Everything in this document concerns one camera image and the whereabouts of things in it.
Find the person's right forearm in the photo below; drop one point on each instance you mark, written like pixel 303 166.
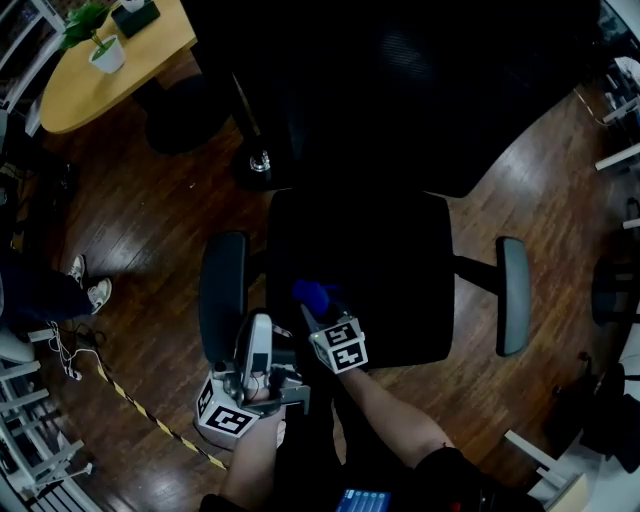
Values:
pixel 395 415

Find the green plant in white pot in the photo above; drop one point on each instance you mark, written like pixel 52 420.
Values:
pixel 107 57

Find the black coat rack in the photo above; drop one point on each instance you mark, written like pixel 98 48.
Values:
pixel 259 162

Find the round wooden table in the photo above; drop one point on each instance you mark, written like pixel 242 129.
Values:
pixel 100 90

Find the white metal rack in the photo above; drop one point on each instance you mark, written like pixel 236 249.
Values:
pixel 30 450

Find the white desk wooden top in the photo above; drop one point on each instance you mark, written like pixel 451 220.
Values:
pixel 617 159

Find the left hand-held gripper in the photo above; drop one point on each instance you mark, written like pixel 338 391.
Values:
pixel 225 417

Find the black tissue box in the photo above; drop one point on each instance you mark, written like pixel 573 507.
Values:
pixel 135 17

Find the black chair armrest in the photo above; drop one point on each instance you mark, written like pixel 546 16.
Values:
pixel 515 300
pixel 223 295

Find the black office chair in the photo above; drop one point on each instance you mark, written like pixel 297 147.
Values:
pixel 400 100

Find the blue screen device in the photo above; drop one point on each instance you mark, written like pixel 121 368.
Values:
pixel 362 501

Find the black side chair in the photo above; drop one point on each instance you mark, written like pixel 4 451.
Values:
pixel 615 295

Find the person's torso black clothing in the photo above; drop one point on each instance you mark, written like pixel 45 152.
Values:
pixel 360 475

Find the blue cloth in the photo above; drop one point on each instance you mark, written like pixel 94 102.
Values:
pixel 310 295

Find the black yellow striped floor tape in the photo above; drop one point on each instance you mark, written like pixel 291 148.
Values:
pixel 160 425

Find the black backpack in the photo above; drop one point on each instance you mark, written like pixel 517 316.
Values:
pixel 600 420

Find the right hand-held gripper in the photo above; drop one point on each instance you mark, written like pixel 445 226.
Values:
pixel 342 347

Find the person's left hand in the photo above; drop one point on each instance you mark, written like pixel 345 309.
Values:
pixel 257 394

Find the person's left forearm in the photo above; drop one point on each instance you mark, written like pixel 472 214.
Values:
pixel 255 460

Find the white shelf unit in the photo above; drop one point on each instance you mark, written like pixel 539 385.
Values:
pixel 35 117

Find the black office chair seat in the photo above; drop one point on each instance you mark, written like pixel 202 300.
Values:
pixel 360 275

